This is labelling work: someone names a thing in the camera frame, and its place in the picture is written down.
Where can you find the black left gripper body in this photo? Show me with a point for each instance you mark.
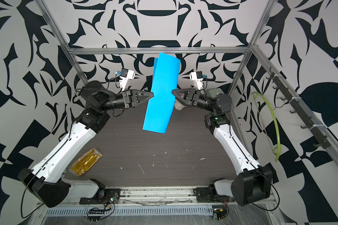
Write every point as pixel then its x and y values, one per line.
pixel 128 98

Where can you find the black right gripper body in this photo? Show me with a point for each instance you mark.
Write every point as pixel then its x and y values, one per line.
pixel 195 103

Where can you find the blue rectangular paper sheet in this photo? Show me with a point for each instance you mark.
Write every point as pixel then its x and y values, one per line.
pixel 161 105

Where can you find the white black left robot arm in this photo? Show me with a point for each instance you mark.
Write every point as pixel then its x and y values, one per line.
pixel 45 180

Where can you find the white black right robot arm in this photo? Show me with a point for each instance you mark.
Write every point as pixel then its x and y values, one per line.
pixel 253 182

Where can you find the white plush toy pink shirt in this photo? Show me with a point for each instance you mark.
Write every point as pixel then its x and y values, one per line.
pixel 178 106

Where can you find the green tissue box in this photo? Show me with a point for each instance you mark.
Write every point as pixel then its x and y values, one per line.
pixel 212 93

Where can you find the yellow plastic packet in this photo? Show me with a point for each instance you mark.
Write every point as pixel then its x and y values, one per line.
pixel 85 162

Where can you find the black connector board right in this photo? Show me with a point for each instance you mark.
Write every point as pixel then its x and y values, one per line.
pixel 219 214

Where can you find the black connector board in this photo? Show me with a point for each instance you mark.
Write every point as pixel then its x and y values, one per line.
pixel 96 214
pixel 219 214

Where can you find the black connector board left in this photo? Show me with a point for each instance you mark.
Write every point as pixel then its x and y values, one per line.
pixel 96 214

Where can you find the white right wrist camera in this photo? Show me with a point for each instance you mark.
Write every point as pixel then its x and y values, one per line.
pixel 197 78

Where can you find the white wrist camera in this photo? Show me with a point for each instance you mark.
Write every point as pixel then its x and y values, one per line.
pixel 125 75
pixel 197 78

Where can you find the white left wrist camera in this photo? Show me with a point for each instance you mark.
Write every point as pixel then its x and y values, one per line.
pixel 125 75

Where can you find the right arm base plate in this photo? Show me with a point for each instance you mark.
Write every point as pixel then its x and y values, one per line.
pixel 206 195

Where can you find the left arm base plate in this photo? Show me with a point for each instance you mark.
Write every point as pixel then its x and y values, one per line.
pixel 107 196

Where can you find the black wall hook rack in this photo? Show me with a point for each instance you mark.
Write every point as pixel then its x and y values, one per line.
pixel 300 108

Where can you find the white slotted cable duct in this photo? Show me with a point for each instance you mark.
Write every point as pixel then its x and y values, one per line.
pixel 205 210

